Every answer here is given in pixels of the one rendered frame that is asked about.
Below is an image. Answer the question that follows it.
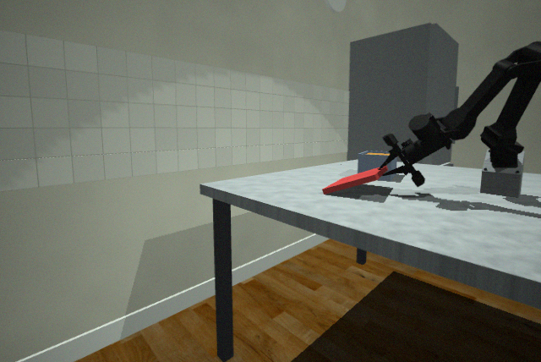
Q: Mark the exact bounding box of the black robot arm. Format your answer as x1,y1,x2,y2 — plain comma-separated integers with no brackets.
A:
408,41,541,167

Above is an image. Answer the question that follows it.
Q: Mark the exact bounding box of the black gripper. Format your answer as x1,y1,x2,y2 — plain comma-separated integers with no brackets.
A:
378,134,430,187

